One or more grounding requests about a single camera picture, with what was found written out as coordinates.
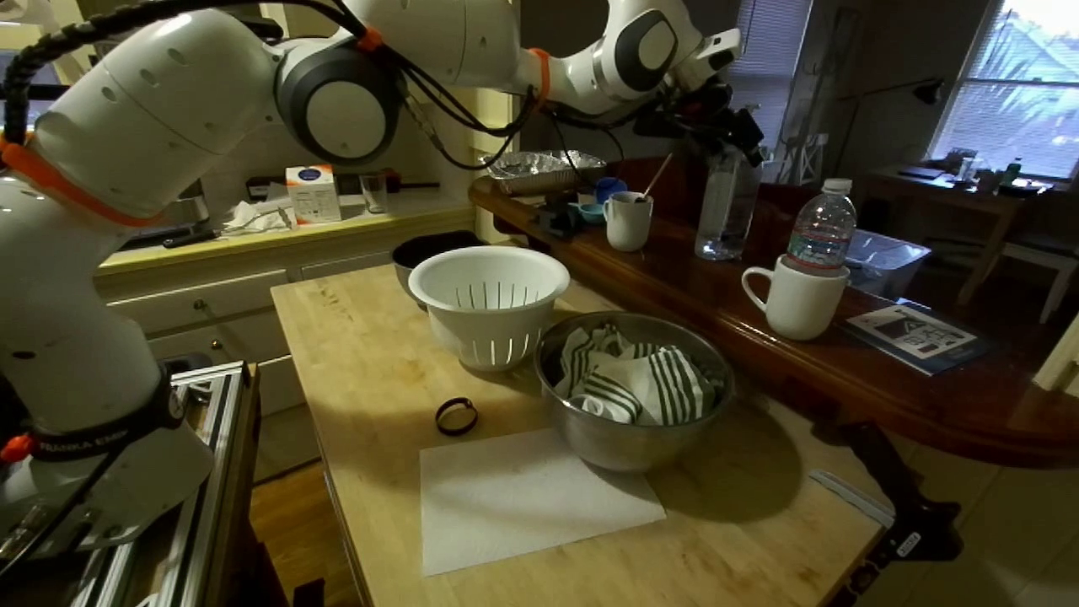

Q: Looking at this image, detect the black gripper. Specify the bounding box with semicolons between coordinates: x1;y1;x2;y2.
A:
659;77;768;171

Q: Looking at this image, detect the clear soap pump bottle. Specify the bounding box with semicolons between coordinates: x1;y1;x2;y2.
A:
691;149;763;262

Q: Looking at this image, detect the clear plastic water bottle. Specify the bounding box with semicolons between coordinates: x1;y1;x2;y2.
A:
781;177;863;276

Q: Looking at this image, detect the large white mug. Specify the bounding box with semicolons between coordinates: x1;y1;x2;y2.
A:
739;253;853;344

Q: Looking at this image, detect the small teal bowl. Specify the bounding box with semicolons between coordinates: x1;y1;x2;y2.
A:
567;197;607;228

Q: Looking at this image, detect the white plastic colander bowl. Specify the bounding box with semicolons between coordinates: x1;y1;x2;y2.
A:
405;243;572;376

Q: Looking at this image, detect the stainless steel bowl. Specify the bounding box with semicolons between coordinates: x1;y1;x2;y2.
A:
532;312;739;476

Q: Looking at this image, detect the thin white stirrer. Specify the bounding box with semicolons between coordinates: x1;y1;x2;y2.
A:
639;149;676;203

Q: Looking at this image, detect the small white mug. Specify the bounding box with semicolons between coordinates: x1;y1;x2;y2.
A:
600;190;658;258

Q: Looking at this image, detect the aluminium foil tray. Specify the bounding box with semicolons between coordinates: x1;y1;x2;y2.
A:
474;146;611;190

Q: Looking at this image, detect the clear plastic container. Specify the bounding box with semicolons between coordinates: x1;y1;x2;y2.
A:
839;226;936;300

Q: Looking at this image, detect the dark wooden desk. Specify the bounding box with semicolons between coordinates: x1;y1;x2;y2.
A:
863;167;1079;307

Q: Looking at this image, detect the black white striped cloth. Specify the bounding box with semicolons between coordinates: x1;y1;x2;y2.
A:
555;321;714;427

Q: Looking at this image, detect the printed magazine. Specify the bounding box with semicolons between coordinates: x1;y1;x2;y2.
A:
843;300;983;382

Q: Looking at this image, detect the dark wooden counter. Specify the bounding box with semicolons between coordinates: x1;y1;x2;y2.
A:
466;155;1079;469

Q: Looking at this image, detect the bright window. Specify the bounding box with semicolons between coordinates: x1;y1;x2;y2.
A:
925;0;1079;183

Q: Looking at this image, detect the white chair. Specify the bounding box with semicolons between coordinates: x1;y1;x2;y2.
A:
986;240;1079;328

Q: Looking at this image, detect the white paper sheet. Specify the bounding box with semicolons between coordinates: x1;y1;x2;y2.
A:
414;424;671;581

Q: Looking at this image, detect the black table clamp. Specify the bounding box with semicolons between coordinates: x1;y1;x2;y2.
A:
821;418;966;568

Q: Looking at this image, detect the crumpled white cloth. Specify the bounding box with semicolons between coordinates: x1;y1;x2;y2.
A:
219;197;303;237

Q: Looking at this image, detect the cream drawer cabinet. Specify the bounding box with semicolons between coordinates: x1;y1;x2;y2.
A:
93;198;482;487

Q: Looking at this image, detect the black rubber ring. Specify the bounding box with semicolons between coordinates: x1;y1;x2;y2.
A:
432;394;486;439

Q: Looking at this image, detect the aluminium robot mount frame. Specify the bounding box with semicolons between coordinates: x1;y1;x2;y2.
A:
0;357;261;607

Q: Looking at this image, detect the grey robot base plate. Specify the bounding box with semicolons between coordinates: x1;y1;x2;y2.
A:
0;422;215;553

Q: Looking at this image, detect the wide orange arm strap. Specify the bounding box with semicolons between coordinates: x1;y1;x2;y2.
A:
0;131;161;232

